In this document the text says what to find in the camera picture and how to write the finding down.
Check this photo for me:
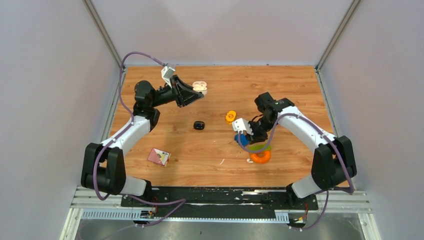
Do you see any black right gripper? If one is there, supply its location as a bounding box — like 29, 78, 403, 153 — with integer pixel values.
243, 116, 277, 145

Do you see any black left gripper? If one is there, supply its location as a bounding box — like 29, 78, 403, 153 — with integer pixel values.
151, 74, 204, 108

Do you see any white earbud charging case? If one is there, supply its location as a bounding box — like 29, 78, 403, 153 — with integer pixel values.
192, 81, 208, 96

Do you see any glossy black earbud charging case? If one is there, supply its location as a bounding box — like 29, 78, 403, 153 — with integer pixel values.
193, 121, 205, 131

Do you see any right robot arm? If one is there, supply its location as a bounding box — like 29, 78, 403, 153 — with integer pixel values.
232, 92, 357, 209

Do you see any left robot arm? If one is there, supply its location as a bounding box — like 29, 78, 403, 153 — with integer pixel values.
81, 74, 207, 207

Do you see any blue toy building block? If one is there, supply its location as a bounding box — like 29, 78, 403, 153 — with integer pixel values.
234, 133, 250, 147

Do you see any green toy building plate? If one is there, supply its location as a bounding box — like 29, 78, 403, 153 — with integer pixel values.
248, 144, 272, 152

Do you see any yellow toy sign block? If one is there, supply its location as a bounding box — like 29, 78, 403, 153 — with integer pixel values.
225, 110, 237, 125

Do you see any pink patterned card box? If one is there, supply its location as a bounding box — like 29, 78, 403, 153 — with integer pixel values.
147, 148, 171, 167

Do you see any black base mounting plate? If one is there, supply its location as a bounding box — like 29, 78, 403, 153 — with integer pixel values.
120, 186, 320, 220

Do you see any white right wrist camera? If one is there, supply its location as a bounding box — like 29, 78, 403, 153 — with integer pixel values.
231, 118, 254, 135

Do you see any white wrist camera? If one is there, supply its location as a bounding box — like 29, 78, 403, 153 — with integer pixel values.
161, 63, 176, 87
231, 118, 254, 135

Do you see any orange toy ring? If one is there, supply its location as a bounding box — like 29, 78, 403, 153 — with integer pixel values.
250, 150, 272, 165

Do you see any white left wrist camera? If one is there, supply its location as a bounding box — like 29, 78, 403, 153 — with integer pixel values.
161, 63, 176, 87

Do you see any white slotted cable duct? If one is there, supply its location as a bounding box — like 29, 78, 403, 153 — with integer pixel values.
81, 209, 290, 224

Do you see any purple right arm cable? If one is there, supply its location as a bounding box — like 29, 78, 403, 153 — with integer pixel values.
237, 112, 355, 232

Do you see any aluminium frame rail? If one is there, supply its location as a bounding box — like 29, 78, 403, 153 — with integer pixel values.
70, 186, 373, 215

